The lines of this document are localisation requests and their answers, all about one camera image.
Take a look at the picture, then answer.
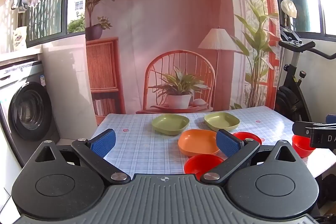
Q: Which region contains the red bowl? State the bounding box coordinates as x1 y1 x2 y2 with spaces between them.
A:
292 135 316 159
184 154 225 175
232 132 262 146

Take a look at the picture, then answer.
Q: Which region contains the grey washing machine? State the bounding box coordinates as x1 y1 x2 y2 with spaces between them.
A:
0 60 61 189

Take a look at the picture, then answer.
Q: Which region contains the black exercise bike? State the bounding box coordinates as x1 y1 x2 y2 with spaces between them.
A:
274 26 336 123

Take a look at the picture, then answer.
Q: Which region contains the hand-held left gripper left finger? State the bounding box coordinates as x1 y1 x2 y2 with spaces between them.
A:
25 129 131 186

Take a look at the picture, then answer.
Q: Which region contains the blue plaid tablecloth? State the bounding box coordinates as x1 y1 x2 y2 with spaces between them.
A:
92 105 336 178

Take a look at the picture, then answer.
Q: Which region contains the orange square plate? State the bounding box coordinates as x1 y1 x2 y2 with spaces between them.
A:
178 130 220 157

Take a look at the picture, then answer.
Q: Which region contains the printed room backdrop cloth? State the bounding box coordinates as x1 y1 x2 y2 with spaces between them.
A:
84 0 280 126

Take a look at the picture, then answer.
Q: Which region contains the white cloth cap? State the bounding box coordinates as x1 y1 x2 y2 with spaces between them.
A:
281 0 298 19

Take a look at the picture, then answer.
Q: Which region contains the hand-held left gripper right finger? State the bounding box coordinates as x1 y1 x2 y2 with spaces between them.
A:
200 129 308 186

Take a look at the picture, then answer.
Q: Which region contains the green square plate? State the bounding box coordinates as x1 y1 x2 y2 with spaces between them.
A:
152 114 190 135
204 112 240 132

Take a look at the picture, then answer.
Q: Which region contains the white detergent bag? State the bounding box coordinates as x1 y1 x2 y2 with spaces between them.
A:
13 26 28 51

